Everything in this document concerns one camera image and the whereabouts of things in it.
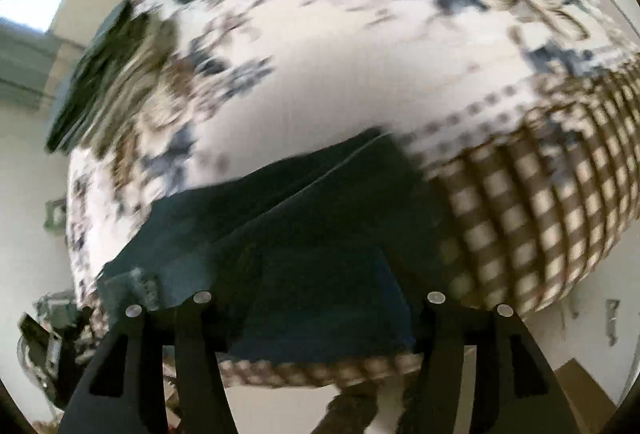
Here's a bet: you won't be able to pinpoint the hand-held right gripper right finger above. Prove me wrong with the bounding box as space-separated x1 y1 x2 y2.
399 291 584 434

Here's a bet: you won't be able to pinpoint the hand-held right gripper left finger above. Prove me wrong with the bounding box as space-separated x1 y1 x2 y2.
59 268 239 434

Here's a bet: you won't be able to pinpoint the dark blue pants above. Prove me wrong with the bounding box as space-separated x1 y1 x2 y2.
97 126 453 365

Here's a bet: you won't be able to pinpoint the cardboard box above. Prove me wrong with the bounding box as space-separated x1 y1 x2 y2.
549 359 620 434

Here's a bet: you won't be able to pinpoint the floral checked printed blanket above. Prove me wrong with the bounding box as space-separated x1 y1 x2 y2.
65 0 640 390

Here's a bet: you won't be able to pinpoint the wall switch plate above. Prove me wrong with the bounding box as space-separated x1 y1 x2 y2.
44 198 67 231

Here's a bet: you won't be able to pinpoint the metal wall hook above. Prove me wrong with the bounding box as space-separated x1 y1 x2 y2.
604 298 623 348

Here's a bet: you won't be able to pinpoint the grey wall unit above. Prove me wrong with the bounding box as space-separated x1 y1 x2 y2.
0 18 83 111

